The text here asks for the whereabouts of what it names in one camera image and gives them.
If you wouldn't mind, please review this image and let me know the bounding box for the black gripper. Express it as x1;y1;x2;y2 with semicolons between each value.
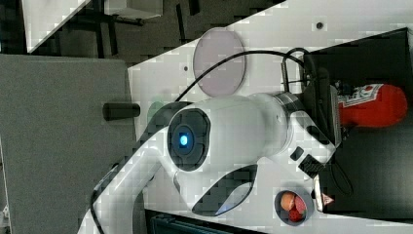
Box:
303;67;342;146

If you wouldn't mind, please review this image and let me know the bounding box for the red ketchup bottle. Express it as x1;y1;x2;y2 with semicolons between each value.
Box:
338;84;408;128

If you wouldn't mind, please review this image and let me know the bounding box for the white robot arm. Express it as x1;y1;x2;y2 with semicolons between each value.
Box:
77;92;336;234

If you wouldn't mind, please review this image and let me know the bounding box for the orange toy fruit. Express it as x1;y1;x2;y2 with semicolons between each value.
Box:
281;192;295;212

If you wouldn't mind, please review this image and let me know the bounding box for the pink toy fruit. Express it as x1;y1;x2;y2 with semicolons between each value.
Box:
294;196;307;215

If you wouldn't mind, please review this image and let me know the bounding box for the red toy strawberry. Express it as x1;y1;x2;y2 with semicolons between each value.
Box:
288;209;303;222

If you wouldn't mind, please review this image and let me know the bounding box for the round grey plate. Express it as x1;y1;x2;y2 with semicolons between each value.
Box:
193;27;246;98

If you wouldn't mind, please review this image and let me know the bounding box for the blue bowl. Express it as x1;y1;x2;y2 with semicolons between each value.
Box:
274;190;315;226

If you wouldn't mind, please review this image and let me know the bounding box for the green perforated basket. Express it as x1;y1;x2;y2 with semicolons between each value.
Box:
147;101;164;122

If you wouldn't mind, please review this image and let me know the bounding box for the grey partition panel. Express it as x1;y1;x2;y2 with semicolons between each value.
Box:
0;55;135;234

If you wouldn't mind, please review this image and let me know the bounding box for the black cable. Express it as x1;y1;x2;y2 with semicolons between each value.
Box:
173;47;313;103

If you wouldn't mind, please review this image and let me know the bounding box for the black cylinder post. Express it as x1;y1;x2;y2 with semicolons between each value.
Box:
102;103;140;121

